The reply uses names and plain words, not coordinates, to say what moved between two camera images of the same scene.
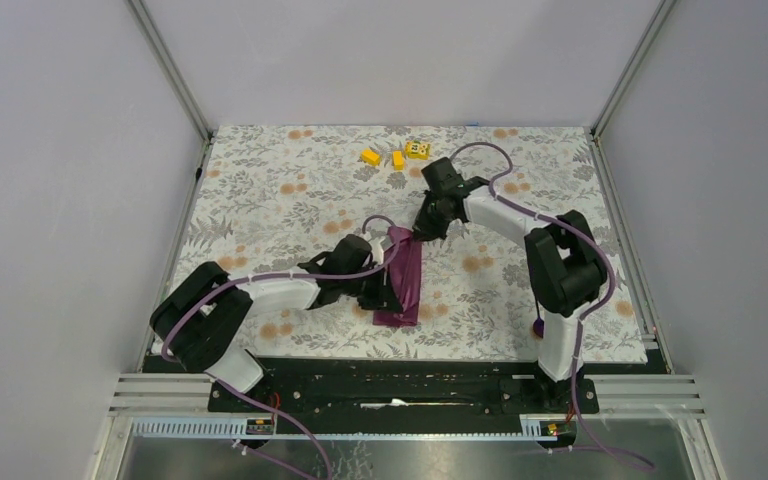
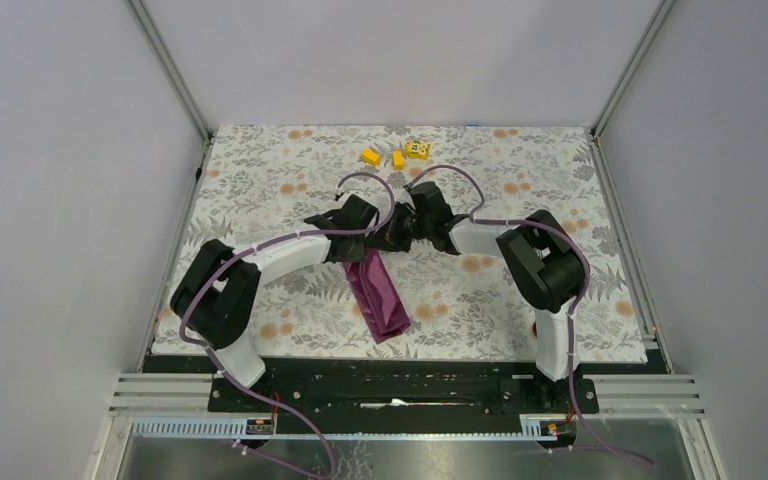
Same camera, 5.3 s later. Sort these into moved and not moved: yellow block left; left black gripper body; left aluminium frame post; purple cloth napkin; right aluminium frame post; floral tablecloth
Moved: purple cloth napkin; left black gripper body
Not moved: right aluminium frame post; left aluminium frame post; floral tablecloth; yellow block left
